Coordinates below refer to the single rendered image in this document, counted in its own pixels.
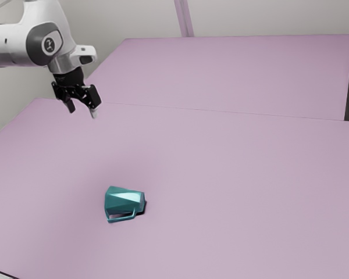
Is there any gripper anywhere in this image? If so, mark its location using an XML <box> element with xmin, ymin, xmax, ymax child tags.
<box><xmin>51</xmin><ymin>68</ymin><xmax>102</xmax><ymax>120</ymax></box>

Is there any teal faceted mug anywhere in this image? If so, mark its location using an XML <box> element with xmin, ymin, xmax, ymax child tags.
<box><xmin>104</xmin><ymin>185</ymin><xmax>147</xmax><ymax>224</ymax></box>

